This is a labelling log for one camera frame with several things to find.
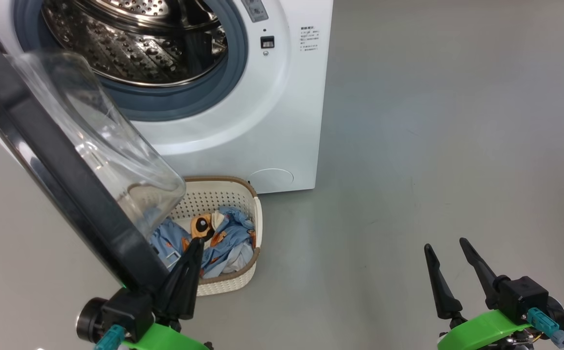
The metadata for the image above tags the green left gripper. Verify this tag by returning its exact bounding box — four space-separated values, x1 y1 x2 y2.
121 238 209 350

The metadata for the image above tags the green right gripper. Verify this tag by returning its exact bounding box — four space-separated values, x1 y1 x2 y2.
424 238 537 350

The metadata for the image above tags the blue garment with bear print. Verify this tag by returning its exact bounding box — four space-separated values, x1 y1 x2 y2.
189 207 257 279

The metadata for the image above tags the black round glass washer door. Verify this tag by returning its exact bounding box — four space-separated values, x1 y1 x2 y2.
0 17 187 295

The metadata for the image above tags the grey rubber door gasket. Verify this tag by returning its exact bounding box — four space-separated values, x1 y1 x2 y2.
14 0 249 122

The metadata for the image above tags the white front-load washing machine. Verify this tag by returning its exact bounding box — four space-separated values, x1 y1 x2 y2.
0 0 333 195

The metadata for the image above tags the stainless steel washing machine drum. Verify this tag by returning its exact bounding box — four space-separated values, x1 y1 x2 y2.
41 0 229 88

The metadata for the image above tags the cream perforated laundry basket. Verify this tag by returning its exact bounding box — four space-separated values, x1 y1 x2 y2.
168 176 263 297

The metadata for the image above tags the round white filter cover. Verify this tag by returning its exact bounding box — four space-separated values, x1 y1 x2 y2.
249 168 294 193

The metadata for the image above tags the grey warning sticker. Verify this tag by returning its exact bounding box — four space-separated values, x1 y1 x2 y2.
240 0 269 22

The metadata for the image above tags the teal left camera connector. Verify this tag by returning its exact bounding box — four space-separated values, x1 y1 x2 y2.
95 325 126 350

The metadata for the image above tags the teal camera connector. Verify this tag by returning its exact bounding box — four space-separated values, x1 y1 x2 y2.
527 307 564 349
95 325 126 350

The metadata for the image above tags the teal right camera connector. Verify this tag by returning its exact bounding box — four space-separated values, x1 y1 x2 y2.
527 307 564 349

